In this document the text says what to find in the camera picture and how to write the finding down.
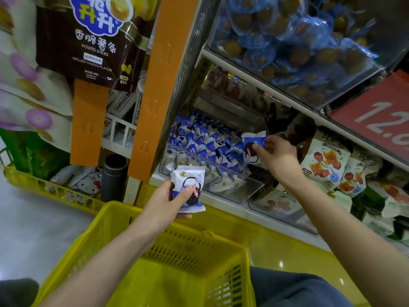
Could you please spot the person's right hand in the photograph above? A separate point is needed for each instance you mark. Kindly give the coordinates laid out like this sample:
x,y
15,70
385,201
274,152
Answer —
x,y
278,160

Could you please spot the person's left hand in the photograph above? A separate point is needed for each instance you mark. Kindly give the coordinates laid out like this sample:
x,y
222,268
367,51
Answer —
x,y
160,211

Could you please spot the yellow plastic shopping basket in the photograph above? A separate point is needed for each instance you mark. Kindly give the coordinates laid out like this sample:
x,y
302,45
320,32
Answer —
x,y
147,281

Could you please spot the pile of blue snack packets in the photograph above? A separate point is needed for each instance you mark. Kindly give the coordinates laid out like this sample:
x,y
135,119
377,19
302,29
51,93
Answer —
x,y
204,140

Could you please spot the person's left forearm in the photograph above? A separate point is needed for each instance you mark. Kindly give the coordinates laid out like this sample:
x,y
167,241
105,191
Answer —
x,y
96,275

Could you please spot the person's right forearm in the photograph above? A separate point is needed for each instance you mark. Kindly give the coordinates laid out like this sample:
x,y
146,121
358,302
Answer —
x,y
351,243

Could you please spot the store shelf with yellow base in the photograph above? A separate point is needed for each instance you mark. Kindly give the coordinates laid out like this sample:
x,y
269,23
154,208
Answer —
x,y
275,246

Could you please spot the yellow floor basket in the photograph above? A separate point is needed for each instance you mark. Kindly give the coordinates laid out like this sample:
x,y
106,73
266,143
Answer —
x,y
38,188

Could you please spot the green snack bags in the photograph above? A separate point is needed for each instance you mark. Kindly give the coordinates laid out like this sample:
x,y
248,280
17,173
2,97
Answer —
x,y
32,156

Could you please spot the clear plastic bin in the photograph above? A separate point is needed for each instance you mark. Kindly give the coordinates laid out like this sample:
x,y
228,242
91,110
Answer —
x,y
281,207
249,188

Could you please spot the row of fruit print bags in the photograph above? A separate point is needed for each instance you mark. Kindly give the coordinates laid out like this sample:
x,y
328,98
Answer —
x,y
326,160

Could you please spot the dark grey cylinder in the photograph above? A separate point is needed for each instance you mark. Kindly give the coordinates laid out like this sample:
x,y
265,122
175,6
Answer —
x,y
114,182

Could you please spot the white cartoon print packet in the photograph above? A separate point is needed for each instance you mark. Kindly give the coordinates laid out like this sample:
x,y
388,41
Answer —
x,y
86,182

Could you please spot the row of small brown packets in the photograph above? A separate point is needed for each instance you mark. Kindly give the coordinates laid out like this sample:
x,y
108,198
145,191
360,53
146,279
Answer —
x,y
233,89

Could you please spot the red price sign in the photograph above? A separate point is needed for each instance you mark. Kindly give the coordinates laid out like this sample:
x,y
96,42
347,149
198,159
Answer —
x,y
377,118

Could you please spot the orange hanging strip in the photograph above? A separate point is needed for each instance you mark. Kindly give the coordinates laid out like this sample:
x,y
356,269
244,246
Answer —
x,y
89,124

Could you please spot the white card packet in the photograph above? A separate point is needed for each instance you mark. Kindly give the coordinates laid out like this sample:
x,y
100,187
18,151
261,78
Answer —
x,y
122,104

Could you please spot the pile of blue jelly cups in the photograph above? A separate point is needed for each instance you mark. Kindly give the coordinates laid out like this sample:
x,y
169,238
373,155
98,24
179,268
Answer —
x,y
287,41

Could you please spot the grey trousers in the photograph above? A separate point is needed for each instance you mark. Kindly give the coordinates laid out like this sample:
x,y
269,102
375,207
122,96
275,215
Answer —
x,y
294,291

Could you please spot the black potato stick bag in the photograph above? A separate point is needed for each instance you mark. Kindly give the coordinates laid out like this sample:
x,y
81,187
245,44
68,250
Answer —
x,y
76,57

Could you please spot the orange shelf post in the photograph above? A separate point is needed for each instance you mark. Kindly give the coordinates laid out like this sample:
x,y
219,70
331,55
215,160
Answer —
x,y
163,86

